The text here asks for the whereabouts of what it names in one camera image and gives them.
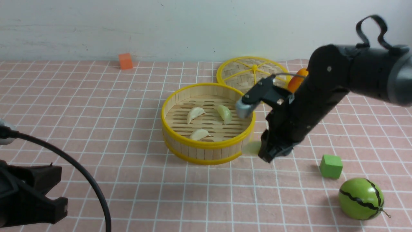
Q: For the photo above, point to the orange toy pear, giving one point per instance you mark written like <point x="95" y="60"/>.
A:
<point x="297" y="79"/>

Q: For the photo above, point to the pink checkered tablecloth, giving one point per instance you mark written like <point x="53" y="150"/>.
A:
<point x="110" y="121"/>

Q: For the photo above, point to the green foam cube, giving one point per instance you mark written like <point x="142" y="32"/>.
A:
<point x="331" y="166"/>

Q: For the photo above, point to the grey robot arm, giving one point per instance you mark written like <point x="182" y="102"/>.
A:
<point x="382" y="74"/>

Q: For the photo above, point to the yellow bamboo steamer tray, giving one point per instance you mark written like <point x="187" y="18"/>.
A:
<point x="208" y="141"/>

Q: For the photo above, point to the yellow woven steamer lid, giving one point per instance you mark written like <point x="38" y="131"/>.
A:
<point x="242" y="73"/>

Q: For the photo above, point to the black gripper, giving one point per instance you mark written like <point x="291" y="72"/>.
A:
<point x="323" y="88"/>
<point x="17" y="209"/>

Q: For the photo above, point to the pale green dumpling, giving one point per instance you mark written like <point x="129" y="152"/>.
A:
<point x="225" y="113"/>
<point x="252" y="148"/>

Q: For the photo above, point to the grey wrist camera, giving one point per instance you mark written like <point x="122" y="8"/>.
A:
<point x="5" y="128"/>
<point x="263" y="91"/>

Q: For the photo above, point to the green toy watermelon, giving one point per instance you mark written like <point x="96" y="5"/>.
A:
<point x="361" y="199"/>

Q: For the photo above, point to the orange foam cube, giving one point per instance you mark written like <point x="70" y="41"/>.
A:
<point x="125" y="61"/>

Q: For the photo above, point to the white dumpling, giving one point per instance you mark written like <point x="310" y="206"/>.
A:
<point x="194" y="113"/>
<point x="199" y="134"/>

